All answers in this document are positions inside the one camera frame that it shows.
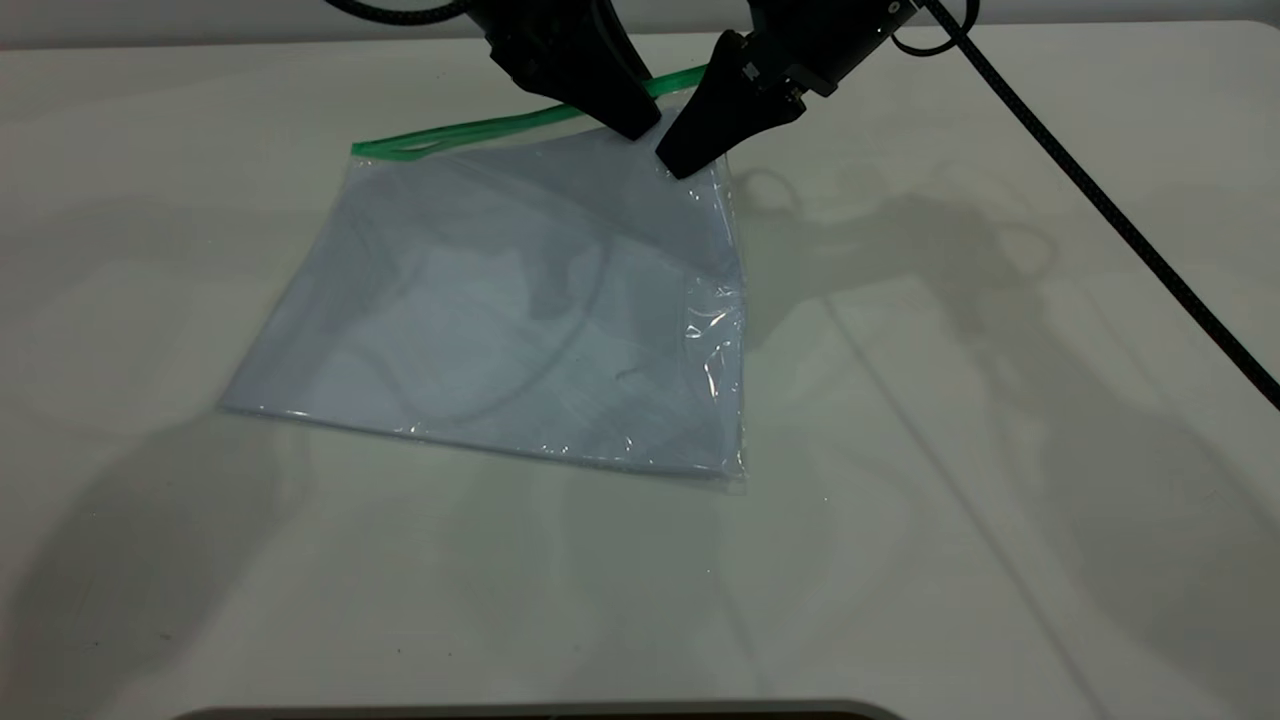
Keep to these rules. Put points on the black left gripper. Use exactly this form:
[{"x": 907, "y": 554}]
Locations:
[{"x": 550, "y": 25}]

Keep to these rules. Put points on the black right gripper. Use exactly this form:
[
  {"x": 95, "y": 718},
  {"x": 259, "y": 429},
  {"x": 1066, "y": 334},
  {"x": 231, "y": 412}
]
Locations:
[{"x": 820, "y": 40}]

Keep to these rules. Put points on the clear zip bag green zipper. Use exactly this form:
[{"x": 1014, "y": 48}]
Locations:
[{"x": 715, "y": 330}]

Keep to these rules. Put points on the white paper sheets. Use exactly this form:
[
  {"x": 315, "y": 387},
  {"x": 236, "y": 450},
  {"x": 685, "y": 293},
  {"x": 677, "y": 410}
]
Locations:
[{"x": 480, "y": 330}]

